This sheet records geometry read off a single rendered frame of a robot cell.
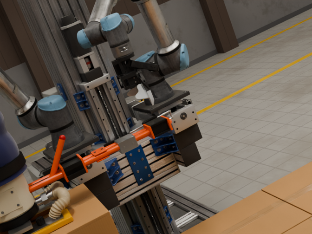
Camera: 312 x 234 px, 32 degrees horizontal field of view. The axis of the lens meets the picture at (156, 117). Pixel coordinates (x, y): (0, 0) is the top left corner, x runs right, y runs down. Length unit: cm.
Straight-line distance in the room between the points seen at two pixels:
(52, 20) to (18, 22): 508
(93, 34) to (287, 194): 107
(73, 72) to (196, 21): 633
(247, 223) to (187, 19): 670
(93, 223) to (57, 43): 106
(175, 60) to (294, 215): 87
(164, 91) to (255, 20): 694
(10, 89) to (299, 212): 133
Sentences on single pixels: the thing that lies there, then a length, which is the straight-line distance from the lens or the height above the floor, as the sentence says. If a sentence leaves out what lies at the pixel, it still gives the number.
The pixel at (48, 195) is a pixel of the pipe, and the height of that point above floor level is 103.
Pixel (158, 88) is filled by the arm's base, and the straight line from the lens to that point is 255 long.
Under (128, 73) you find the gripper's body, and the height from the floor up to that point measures 131.
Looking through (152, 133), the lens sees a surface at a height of 108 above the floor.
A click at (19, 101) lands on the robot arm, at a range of 248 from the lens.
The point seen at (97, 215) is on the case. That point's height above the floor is 95.
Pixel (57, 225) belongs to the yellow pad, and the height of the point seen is 96.
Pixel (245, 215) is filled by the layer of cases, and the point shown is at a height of 54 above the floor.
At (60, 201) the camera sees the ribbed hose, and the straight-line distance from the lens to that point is 187.
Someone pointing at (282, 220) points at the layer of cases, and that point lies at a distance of 222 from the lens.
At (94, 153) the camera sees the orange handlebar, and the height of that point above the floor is 109.
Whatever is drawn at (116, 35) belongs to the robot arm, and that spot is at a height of 146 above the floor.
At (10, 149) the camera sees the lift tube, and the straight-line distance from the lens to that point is 186.
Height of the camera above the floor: 161
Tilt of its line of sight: 14 degrees down
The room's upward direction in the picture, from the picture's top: 22 degrees counter-clockwise
